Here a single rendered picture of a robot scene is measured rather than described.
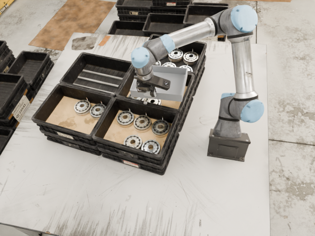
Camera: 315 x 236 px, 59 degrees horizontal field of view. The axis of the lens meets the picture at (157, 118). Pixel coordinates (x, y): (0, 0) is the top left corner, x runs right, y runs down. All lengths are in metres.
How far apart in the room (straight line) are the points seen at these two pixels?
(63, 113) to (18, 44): 2.36
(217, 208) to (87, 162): 0.78
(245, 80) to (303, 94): 1.72
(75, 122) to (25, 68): 1.37
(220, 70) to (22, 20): 3.13
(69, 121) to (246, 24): 1.12
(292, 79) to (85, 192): 2.30
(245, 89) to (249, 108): 0.09
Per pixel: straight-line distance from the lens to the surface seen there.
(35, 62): 3.04
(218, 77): 2.04
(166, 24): 3.07
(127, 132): 1.62
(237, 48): 1.35
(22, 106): 2.62
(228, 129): 1.51
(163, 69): 1.57
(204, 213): 1.53
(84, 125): 1.72
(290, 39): 3.63
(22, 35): 4.20
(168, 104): 1.71
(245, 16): 1.33
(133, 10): 3.26
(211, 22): 1.42
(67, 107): 1.85
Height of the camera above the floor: 2.16
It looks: 54 degrees down
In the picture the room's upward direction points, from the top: 8 degrees counter-clockwise
